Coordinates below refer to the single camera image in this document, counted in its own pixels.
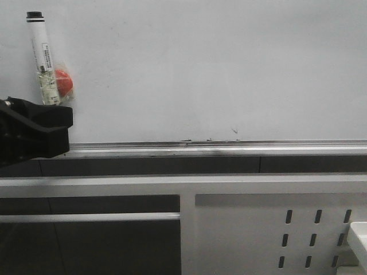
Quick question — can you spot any white whiteboard with aluminium frame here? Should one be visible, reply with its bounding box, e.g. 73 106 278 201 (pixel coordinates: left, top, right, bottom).
1 1 366 155

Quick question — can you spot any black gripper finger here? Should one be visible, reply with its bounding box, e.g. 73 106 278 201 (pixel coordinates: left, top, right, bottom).
17 99 73 159

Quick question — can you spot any white plastic tray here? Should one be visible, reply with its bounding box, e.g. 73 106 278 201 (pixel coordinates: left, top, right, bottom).
347 222 367 270

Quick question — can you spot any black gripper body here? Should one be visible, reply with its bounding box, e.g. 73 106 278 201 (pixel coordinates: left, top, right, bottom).
1 97 37 168

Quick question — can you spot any white black-tipped whiteboard marker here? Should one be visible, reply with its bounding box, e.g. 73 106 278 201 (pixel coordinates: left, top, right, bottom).
26 11 61 105

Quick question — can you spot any white metal rack frame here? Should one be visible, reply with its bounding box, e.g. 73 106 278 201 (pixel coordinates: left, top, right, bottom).
1 174 366 274

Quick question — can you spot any red round magnet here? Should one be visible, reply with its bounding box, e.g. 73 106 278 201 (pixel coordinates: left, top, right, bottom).
55 69 73 100

